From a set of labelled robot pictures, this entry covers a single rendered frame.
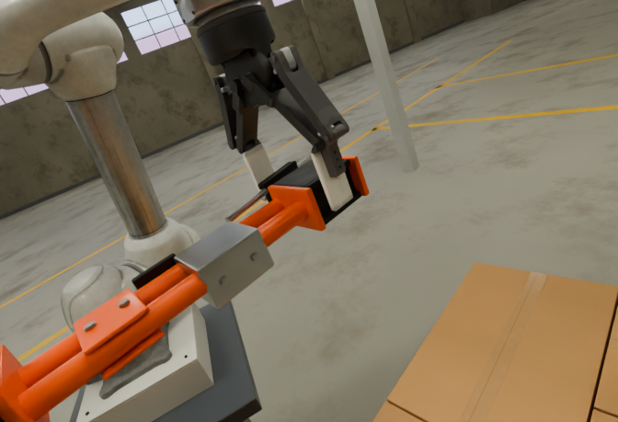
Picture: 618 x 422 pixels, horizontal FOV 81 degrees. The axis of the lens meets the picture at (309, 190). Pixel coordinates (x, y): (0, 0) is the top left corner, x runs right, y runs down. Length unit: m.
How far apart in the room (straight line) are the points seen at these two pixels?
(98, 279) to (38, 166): 13.87
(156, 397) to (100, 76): 0.75
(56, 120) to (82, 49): 13.62
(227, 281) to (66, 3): 0.45
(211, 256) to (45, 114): 14.27
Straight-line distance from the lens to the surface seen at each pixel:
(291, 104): 0.37
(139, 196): 1.00
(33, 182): 14.98
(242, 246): 0.35
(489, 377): 1.11
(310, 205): 0.37
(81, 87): 0.91
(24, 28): 0.68
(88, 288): 1.01
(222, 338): 1.19
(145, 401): 1.08
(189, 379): 1.05
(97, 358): 0.33
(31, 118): 14.68
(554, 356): 1.15
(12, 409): 0.33
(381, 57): 3.43
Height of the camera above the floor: 1.42
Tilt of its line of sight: 20 degrees down
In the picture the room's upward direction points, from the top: 22 degrees counter-clockwise
